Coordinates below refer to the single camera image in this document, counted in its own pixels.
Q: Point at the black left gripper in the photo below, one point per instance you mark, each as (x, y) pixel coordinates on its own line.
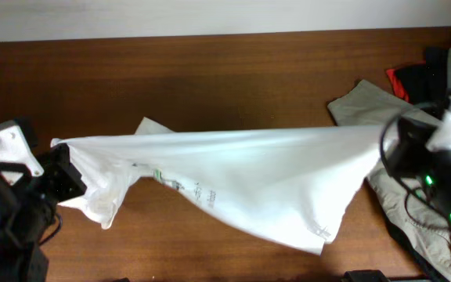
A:
(61, 172)

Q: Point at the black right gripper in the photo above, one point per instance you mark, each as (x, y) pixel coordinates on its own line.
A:
(408, 145)

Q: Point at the white t-shirt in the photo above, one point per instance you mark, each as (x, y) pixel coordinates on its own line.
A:
(289, 186)

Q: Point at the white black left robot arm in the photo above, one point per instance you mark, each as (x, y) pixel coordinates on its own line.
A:
(28, 208)

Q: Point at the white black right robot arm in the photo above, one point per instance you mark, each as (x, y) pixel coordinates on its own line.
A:
(432, 190)

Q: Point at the beige khaki garment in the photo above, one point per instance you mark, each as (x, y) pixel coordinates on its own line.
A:
(417, 228)

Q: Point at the black and red garment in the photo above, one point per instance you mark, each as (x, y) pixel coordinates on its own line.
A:
(424, 82)

